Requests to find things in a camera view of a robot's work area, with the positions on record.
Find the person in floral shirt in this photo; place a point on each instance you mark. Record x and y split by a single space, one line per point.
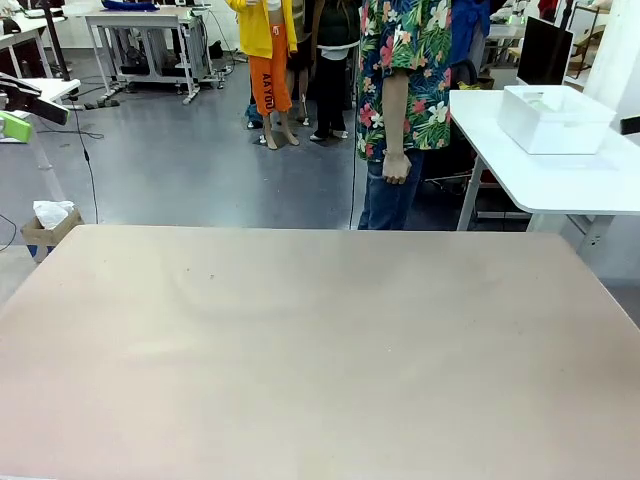
425 75

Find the blue cloth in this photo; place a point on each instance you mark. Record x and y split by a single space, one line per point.
130 5

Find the person in blue jeans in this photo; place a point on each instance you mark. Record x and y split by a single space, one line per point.
385 205

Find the white side table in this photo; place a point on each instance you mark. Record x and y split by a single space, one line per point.
540 180

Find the wooden chair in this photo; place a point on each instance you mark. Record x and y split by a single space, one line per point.
587 50

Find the person in blue jacket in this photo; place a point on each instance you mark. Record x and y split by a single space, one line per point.
467 30

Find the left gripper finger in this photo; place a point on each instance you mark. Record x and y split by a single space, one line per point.
45 111
15 127

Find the black power strip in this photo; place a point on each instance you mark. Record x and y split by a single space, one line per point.
102 103

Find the person's right forearm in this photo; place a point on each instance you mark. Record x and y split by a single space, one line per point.
395 115

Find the crumpled white paper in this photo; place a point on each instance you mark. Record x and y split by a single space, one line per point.
50 212

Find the mannequin yellow jacket orange shorts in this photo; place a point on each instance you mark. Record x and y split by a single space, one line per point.
267 85

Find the white office desk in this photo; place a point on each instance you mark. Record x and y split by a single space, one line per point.
140 20

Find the black computer monitor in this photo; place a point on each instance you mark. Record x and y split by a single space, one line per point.
545 50

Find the person's right hand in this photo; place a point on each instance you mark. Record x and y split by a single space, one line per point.
396 167

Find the cardboard box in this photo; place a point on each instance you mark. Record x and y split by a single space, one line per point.
45 242

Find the white plastic basket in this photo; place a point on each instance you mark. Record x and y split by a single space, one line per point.
560 135

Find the black pole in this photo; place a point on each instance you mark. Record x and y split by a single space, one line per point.
55 45

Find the small white table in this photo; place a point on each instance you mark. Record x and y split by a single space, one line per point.
57 86

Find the mannequin in black clothes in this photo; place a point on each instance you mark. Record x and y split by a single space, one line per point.
332 90

